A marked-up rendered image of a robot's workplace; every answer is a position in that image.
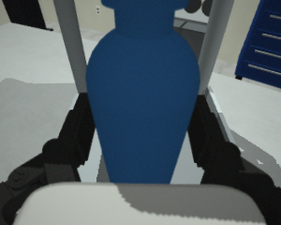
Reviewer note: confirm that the grey open shelving unit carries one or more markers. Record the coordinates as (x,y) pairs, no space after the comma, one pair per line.
(186,170)

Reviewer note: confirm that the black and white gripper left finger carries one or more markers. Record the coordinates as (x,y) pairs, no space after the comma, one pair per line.
(58,159)

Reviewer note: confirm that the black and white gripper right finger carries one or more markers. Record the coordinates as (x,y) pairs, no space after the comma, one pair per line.
(223,165)

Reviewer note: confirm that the dark blue bottle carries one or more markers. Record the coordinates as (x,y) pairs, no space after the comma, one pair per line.
(142,80)

